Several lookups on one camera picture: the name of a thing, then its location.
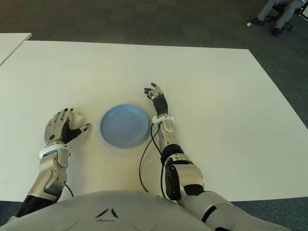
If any grey robot torso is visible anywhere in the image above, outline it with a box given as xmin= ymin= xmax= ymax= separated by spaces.
xmin=0 ymin=190 xmax=215 ymax=231

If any white charger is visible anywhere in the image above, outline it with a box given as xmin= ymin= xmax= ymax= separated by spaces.
xmin=68 ymin=112 xmax=90 ymax=131

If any seated person in grey trousers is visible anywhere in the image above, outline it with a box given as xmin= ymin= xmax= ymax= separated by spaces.
xmin=257 ymin=0 xmax=304 ymax=37

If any person on office chair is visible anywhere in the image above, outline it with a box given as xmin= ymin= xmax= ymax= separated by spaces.
xmin=249 ymin=0 xmax=308 ymax=31

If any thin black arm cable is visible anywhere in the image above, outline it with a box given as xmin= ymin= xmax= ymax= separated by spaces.
xmin=139 ymin=125 xmax=159 ymax=193
xmin=64 ymin=183 xmax=74 ymax=198
xmin=150 ymin=124 xmax=167 ymax=198

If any white side table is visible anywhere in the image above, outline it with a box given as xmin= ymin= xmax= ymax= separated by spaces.
xmin=0 ymin=33 xmax=32 ymax=65

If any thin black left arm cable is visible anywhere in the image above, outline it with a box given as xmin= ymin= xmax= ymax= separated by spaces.
xmin=64 ymin=183 xmax=74 ymax=198

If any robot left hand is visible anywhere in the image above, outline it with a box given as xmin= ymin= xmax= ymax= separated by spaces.
xmin=44 ymin=108 xmax=91 ymax=146

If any blue plate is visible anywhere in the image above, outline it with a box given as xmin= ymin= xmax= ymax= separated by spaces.
xmin=100 ymin=103 xmax=150 ymax=148

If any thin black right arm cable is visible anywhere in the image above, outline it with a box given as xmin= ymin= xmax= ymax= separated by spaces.
xmin=139 ymin=125 xmax=159 ymax=193
xmin=150 ymin=124 xmax=167 ymax=198

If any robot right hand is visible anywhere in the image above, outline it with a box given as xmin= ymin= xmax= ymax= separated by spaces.
xmin=143 ymin=82 xmax=169 ymax=117

